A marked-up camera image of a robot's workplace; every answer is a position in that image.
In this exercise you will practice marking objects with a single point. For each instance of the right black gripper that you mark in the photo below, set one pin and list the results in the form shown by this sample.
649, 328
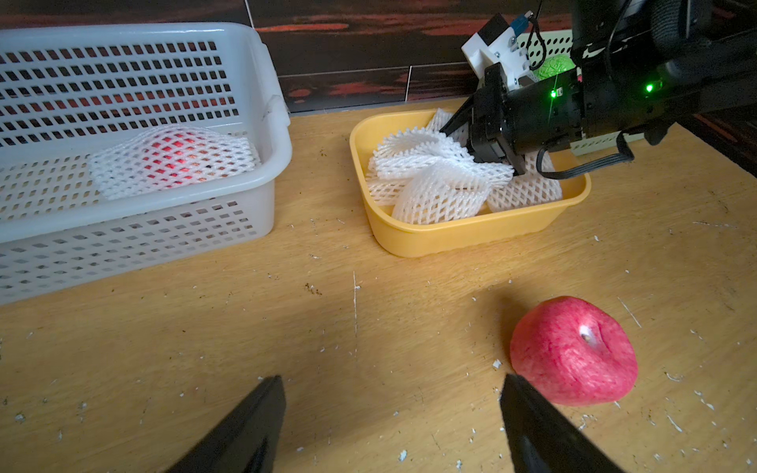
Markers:
504, 126

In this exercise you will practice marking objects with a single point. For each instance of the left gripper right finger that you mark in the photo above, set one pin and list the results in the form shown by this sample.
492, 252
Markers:
541, 439

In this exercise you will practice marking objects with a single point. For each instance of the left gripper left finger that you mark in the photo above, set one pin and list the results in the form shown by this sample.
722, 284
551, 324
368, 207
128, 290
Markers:
246, 439

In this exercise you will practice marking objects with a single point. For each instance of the white foam net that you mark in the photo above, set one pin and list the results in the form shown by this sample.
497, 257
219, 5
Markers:
448, 191
527, 190
404, 154
385, 192

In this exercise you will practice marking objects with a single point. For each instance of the red apple netted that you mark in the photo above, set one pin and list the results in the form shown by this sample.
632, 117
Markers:
574, 353
168, 157

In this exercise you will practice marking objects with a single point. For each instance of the green apple netted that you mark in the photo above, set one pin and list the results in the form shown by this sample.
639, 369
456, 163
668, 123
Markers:
553, 66

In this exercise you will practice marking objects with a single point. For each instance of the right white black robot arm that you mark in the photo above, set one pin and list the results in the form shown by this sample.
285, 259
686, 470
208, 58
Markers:
638, 66

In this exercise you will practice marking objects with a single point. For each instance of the green plastic mesh basket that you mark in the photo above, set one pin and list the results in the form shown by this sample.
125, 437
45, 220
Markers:
561, 42

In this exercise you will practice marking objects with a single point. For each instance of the yellow plastic tub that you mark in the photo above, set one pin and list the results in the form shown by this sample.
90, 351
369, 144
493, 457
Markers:
406, 240

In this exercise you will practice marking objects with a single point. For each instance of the white plastic mesh basket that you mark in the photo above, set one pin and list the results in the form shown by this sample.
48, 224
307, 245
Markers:
70, 92

